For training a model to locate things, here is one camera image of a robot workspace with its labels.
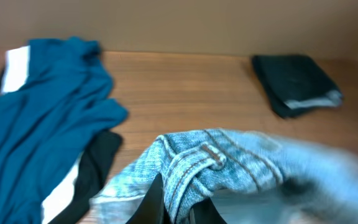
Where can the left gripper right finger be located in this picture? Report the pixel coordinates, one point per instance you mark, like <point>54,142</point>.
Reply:
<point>205,212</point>

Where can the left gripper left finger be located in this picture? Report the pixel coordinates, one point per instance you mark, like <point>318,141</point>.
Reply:
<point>152,208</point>

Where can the light blue denim jeans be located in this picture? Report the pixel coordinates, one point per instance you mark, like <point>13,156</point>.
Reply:
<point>250,177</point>

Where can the black garment in pile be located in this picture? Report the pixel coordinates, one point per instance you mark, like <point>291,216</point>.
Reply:
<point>93,170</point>

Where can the dark blue shirt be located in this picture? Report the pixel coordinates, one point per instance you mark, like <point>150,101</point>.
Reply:
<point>49,121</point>

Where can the folded black garment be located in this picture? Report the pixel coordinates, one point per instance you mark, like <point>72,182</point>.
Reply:
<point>295,84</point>

